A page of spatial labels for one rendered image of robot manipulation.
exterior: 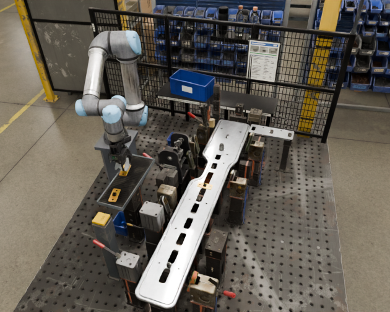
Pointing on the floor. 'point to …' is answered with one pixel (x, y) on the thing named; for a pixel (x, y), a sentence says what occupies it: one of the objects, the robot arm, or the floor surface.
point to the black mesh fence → (226, 62)
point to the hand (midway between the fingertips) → (124, 167)
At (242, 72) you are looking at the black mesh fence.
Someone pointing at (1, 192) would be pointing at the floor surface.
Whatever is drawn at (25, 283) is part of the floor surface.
